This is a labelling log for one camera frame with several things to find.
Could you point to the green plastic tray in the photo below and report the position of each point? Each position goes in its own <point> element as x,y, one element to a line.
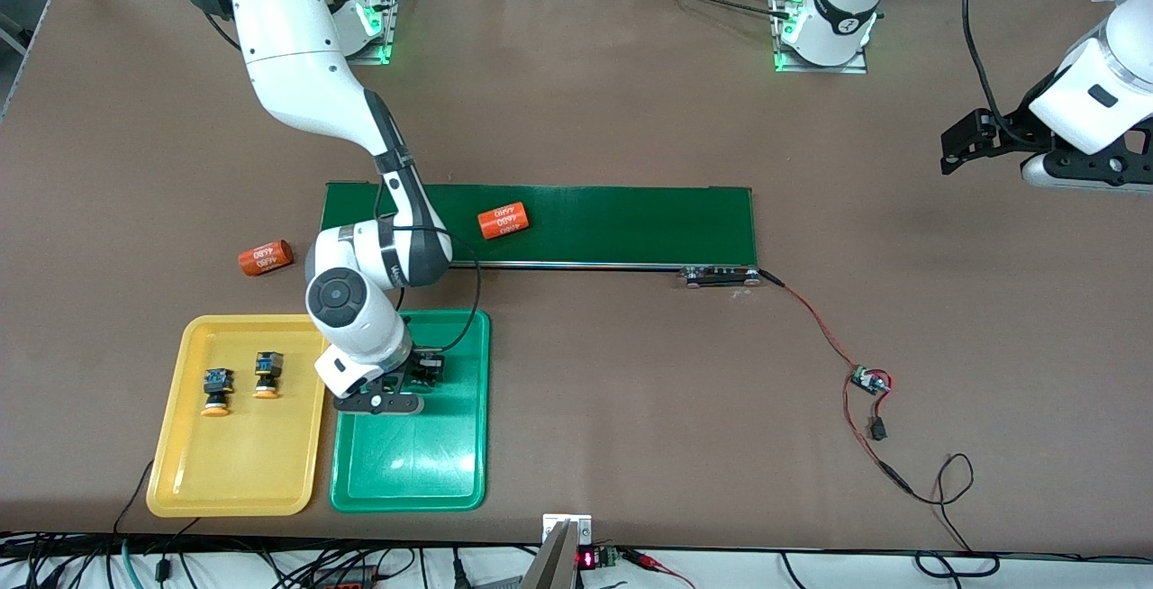
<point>423,454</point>

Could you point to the grey metal bar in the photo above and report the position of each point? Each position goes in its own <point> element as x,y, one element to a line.
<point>551,566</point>

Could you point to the small green circuit board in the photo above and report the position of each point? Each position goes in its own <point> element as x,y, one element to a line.
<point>869,381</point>

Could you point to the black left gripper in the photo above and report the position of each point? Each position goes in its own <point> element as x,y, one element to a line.
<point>1016,124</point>

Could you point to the yellow plastic tray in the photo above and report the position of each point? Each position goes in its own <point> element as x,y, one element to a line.
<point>239,454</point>

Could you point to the green conveyor belt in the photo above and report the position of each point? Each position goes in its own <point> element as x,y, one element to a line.
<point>612,224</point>

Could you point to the yellow mushroom push button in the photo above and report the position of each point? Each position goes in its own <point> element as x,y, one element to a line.
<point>267,364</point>
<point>216,382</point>

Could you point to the silver metal bracket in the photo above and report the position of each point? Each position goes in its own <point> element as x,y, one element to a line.
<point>554,521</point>

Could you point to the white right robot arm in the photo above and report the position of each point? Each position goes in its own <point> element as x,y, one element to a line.
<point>288,31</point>

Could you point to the red digit display module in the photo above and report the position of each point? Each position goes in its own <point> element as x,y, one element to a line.
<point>587,559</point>

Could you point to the red clip leads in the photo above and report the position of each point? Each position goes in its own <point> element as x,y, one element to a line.
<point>649,560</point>

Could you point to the orange printed cylinder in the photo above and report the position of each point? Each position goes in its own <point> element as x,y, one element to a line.
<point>503,221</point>
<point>266,258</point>

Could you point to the orange power strip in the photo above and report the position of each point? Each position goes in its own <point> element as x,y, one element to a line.
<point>347,578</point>

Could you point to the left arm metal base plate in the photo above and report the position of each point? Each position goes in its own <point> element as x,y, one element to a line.
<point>793,68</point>

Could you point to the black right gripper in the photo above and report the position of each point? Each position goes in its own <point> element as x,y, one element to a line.
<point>420,364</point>

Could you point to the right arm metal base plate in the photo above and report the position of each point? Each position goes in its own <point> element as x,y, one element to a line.
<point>394,22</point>

